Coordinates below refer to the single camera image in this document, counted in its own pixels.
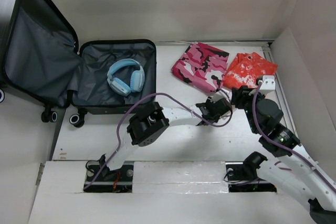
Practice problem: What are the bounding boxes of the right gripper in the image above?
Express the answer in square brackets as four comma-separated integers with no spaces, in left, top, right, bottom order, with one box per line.
[230,84,265,133]

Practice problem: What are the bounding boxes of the pink camouflage clothing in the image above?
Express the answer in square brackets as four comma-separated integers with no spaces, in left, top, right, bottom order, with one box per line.
[171,42,229,93]

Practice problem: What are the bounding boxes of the orange white clothing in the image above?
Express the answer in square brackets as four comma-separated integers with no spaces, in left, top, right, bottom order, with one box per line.
[223,52,278,89]

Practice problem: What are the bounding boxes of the light blue headphones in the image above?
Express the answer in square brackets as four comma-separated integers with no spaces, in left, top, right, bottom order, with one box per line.
[107,59,145,97]

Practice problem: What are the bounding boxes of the black kids suitcase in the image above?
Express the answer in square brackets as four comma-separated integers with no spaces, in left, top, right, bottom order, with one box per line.
[1,0,156,127]

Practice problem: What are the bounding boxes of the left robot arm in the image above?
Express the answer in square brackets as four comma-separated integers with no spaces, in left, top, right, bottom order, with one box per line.
[95,93,233,180]

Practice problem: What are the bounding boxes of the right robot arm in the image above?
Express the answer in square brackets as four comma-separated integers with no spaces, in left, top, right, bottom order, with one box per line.
[231,83,335,223]

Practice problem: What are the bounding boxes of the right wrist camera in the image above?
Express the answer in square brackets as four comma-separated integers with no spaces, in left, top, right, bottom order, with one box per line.
[256,75,276,95]

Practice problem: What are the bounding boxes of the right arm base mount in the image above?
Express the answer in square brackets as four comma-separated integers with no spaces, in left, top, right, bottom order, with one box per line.
[223,152,277,193]

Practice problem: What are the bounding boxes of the aluminium rail frame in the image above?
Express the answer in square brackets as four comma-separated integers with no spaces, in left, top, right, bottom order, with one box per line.
[155,40,297,134]

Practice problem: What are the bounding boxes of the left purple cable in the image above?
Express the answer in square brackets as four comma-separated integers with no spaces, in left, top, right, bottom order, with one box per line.
[83,89,234,190]

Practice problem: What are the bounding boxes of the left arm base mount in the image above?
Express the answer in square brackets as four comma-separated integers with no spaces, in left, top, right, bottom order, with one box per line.
[83,160,134,194]

